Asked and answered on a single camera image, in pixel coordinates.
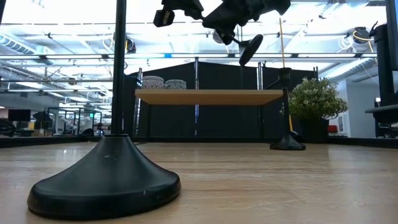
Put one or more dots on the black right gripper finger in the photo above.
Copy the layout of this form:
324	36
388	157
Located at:
226	38
227	18

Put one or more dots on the black metal candlestick holder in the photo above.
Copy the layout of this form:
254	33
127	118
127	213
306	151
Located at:
105	180
250	49
287	144

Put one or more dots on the blue-grey round candle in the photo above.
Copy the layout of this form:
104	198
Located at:
175	84

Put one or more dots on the white dotted round candle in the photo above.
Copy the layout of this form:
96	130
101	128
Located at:
152	84

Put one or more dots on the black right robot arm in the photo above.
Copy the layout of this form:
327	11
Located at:
183	6

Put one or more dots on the round black ceiling fixture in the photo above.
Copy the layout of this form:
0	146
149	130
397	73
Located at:
216	35

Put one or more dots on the silver partition pole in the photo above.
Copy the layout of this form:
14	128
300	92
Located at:
196	77
260	77

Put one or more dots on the wooden shelf with black legs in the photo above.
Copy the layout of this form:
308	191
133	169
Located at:
205	97

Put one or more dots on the black partition screen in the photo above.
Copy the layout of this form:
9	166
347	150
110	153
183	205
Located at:
227	118

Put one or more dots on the potted plant with white flowers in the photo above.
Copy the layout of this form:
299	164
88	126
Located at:
314	99

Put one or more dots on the red box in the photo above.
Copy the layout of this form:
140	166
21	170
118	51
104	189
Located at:
332	129

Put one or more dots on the grey side desk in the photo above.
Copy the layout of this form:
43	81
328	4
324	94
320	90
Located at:
384	109

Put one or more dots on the black softbox lamp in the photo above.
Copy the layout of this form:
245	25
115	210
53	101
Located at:
42	116

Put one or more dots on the dark background monitor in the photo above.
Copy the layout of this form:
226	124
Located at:
18	115

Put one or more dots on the black background chair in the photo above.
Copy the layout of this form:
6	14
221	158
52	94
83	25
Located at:
6	127

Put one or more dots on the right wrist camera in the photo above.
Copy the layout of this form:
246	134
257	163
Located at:
163	17

